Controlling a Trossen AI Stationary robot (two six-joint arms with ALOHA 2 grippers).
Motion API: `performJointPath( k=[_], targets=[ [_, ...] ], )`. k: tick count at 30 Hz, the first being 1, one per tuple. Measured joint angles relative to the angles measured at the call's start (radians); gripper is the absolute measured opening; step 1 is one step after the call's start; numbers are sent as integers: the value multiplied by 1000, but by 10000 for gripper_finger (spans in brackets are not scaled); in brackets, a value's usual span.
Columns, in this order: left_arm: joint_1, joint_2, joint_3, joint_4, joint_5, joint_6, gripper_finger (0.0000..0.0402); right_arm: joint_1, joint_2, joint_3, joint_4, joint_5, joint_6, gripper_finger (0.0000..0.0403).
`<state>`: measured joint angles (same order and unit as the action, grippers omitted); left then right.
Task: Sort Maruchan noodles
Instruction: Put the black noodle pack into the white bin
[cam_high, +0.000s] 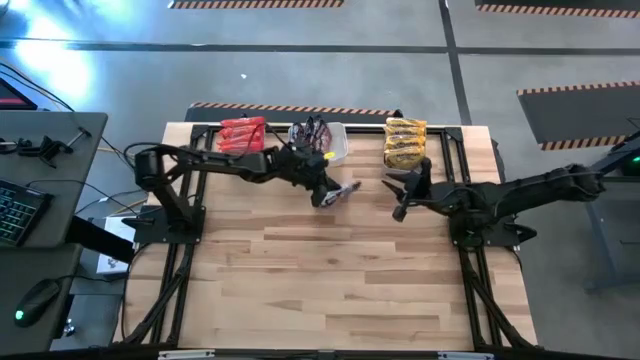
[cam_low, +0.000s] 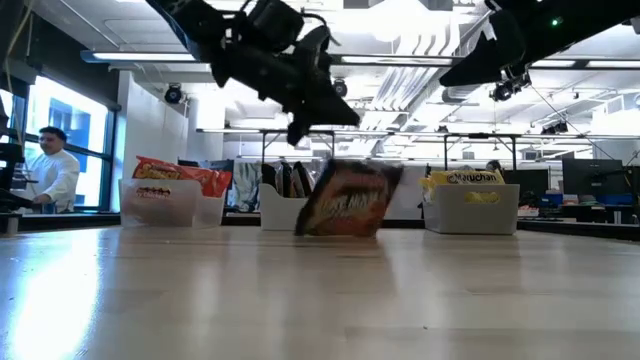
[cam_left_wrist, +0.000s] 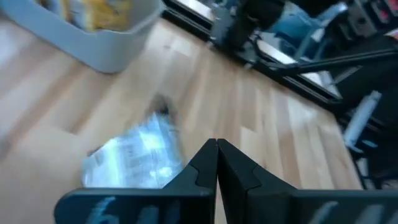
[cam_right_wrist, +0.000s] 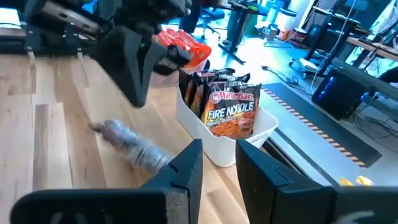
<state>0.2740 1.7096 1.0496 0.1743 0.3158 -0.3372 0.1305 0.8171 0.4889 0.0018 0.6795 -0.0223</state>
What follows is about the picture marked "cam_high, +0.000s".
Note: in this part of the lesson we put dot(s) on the yellow tag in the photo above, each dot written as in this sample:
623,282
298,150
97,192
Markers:
329,156

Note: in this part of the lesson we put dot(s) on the black desk clamp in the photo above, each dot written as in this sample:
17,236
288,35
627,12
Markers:
47,149

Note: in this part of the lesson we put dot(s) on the black computer mouse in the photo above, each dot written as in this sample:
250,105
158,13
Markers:
37,302

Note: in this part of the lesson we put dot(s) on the silver bracket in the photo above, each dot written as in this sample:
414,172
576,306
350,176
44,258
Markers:
465,356
185,355

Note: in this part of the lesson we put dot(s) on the black hazard-striped floor mat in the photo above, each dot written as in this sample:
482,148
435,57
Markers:
560,7
575,115
255,4
325,112

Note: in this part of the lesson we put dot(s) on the backlit black keyboard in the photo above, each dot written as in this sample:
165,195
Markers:
20,212

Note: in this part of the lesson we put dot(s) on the black device green light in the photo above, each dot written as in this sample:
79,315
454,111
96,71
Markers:
632,160

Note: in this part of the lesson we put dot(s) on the grey desk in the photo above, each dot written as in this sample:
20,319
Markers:
80,150

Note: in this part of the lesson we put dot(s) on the clear plastic bin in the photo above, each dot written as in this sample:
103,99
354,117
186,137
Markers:
267,145

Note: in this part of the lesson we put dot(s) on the white printed paper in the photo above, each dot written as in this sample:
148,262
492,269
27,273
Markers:
117,230

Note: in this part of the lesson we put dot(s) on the grey plastic bin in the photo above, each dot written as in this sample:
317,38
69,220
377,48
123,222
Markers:
392,171

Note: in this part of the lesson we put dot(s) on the black aluminium rig frame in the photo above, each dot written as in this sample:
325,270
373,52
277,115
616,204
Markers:
452,134

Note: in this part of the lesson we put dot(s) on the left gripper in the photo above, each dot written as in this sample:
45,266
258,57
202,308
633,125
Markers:
307,167

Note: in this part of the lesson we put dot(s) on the grey metal stand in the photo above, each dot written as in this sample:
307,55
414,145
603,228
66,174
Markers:
597,235

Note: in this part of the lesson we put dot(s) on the black monitor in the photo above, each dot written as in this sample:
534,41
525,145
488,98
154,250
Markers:
15,97

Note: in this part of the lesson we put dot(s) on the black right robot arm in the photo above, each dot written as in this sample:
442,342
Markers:
525,192

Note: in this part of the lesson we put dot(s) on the white plastic bin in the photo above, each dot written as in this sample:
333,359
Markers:
341,145

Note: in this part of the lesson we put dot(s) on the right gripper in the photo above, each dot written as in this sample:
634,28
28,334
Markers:
420,192

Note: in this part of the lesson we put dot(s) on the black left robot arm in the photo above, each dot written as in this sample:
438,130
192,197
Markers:
210,162

